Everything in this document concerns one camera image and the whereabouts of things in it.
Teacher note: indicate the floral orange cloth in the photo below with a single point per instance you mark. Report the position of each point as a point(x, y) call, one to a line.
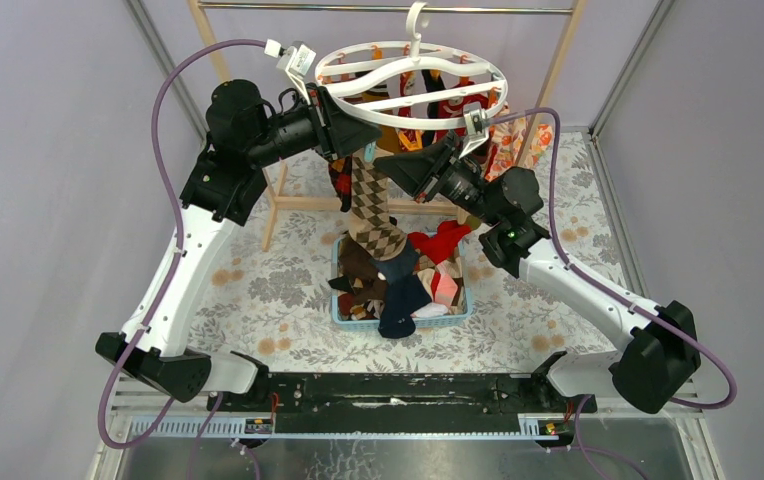
point(506, 146)

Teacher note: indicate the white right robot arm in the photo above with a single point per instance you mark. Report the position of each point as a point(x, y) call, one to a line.
point(656, 343)

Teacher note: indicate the brown sock in basket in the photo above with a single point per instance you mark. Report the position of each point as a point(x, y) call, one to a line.
point(355, 262)

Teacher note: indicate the navy blue sock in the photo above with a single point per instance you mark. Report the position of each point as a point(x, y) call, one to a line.
point(402, 298)

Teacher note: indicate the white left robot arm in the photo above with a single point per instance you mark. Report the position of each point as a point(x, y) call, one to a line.
point(245, 135)

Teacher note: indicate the black red yellow argyle sock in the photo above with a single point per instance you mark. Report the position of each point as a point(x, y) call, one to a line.
point(340, 174)

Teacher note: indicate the beige brown argyle sock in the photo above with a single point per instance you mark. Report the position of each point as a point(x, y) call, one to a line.
point(369, 222)

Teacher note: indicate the white round clip hanger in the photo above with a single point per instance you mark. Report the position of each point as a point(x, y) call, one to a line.
point(386, 82)

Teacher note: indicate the floral grey table mat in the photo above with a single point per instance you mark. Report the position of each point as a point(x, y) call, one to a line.
point(276, 305)

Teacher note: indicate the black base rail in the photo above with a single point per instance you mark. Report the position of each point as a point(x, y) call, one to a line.
point(385, 403)

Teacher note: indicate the blue plastic sock basket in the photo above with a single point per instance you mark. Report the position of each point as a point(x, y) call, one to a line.
point(464, 298)

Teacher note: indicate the red hanging sock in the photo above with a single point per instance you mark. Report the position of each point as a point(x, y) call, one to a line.
point(454, 107)

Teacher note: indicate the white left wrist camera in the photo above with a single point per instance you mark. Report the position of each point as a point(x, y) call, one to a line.
point(294, 60)

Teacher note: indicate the red sock in basket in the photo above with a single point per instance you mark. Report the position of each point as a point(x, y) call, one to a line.
point(440, 246)

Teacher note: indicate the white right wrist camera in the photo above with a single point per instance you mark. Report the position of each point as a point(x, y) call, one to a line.
point(476, 124)

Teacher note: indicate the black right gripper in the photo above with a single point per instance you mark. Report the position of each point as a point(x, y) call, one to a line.
point(420, 174)

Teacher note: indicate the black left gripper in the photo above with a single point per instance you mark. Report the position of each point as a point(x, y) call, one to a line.
point(322, 121)

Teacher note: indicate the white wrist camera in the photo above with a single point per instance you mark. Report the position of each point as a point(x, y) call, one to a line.
point(294, 60)
point(476, 124)

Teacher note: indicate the dark navy sock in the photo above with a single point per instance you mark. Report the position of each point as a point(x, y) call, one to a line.
point(399, 266)

